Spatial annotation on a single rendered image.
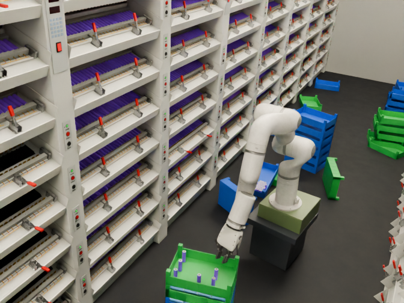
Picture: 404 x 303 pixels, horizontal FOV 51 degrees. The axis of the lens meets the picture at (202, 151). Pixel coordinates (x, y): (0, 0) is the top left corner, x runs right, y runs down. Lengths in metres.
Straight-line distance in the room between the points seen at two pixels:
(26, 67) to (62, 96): 0.18
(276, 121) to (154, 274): 1.17
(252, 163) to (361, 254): 1.29
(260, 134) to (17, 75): 0.96
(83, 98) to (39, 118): 0.23
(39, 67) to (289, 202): 1.53
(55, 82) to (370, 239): 2.23
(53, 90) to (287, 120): 0.97
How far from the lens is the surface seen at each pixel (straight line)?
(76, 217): 1.92
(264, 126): 1.82
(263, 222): 2.50
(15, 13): 1.48
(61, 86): 1.64
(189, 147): 2.69
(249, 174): 1.84
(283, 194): 2.43
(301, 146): 2.27
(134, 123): 2.07
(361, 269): 2.80
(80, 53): 1.70
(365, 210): 3.32
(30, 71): 1.54
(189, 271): 2.08
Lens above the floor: 1.78
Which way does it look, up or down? 29 degrees down
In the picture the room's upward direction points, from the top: 3 degrees clockwise
